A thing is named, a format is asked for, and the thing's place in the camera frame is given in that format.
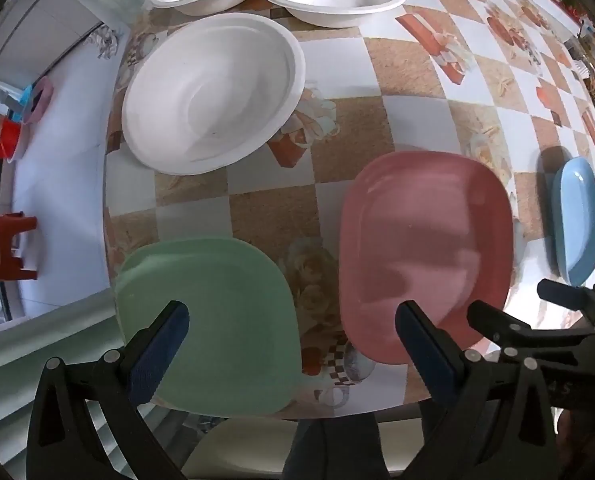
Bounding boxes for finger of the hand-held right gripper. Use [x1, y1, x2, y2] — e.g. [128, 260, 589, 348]
[537, 280, 595, 321]
[467, 301, 595, 361]

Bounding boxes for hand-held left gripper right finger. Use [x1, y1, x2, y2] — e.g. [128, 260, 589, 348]
[395, 300, 561, 480]

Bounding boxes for person's legs in jeans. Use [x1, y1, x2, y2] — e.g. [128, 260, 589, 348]
[282, 412, 393, 480]

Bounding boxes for blue square plate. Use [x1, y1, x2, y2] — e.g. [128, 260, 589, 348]
[551, 156, 595, 286]

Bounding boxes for glass jar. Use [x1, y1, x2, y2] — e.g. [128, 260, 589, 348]
[565, 30, 595, 78]

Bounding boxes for pink plastic basin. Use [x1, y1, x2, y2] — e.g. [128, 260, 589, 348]
[20, 76, 54, 125]

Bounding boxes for green square plate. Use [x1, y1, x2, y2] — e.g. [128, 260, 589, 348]
[114, 237, 302, 418]

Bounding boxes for red plastic bucket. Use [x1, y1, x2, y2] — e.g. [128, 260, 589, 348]
[0, 119, 24, 161]

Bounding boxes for checkered printed tablecloth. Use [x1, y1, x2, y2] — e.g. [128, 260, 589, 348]
[102, 0, 595, 421]

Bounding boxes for red plastic stool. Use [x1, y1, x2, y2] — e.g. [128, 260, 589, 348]
[0, 211, 39, 282]

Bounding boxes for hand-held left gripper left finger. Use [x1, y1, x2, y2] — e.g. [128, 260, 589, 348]
[26, 300, 190, 480]

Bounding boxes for pink square plate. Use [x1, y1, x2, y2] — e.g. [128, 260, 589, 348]
[338, 150, 515, 366]

